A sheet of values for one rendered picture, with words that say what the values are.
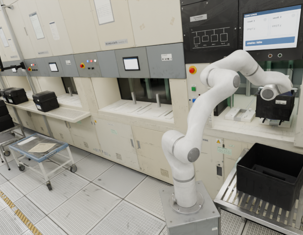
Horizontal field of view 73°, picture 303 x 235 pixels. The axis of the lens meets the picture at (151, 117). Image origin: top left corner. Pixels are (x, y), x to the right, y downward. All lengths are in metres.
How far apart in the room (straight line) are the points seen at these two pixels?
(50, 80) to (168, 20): 2.79
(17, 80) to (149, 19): 4.10
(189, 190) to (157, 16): 1.29
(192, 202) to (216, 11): 1.18
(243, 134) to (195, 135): 0.76
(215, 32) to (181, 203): 1.10
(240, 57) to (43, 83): 3.40
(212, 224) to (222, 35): 1.15
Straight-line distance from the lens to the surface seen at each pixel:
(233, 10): 1.50
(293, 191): 1.21
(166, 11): 1.72
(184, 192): 1.15
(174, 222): 1.18
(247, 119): 1.85
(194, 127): 0.98
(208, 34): 1.56
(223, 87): 0.99
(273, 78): 1.32
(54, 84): 4.08
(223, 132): 1.73
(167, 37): 1.73
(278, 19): 1.45
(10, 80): 5.39
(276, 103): 1.63
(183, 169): 1.07
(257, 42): 1.47
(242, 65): 1.14
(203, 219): 1.19
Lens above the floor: 1.67
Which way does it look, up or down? 23 degrees down
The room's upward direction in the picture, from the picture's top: 9 degrees counter-clockwise
